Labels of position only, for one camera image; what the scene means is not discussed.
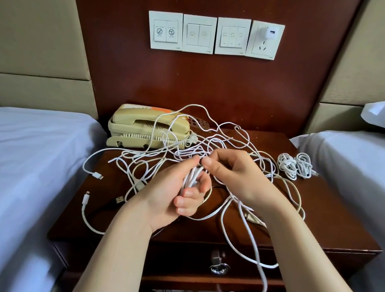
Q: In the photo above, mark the person's left hand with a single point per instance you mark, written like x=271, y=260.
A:
x=162, y=196

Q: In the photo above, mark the person's right hand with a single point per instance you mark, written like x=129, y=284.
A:
x=244, y=178

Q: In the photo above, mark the dark wooden drawer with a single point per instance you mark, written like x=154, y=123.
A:
x=166, y=259

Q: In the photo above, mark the person's left forearm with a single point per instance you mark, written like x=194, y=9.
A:
x=113, y=263

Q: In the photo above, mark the person's right forearm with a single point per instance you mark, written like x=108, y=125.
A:
x=316, y=276

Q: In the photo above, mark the wooden nightstand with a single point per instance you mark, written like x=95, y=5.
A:
x=336, y=223

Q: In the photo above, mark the small black usb plug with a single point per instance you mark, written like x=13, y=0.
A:
x=120, y=199

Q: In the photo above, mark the right bed white sheet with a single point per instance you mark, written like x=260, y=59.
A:
x=375, y=186

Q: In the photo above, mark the bed white sheet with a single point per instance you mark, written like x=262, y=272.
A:
x=375, y=186
x=21, y=187

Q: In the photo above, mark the left bed white sheet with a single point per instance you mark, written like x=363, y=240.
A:
x=21, y=187

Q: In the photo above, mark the white plug-in charger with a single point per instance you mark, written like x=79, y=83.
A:
x=270, y=33

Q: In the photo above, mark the beige padded headboard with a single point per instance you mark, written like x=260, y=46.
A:
x=383, y=55
x=33, y=22

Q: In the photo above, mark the dark wooden wall panel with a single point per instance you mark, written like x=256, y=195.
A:
x=206, y=83

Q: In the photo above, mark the white triple rocker wall switch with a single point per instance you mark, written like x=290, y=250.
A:
x=232, y=36

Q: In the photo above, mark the white double rocker wall switch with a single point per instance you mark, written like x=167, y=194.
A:
x=198, y=34

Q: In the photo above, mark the white two-button wall switch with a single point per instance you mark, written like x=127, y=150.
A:
x=165, y=31

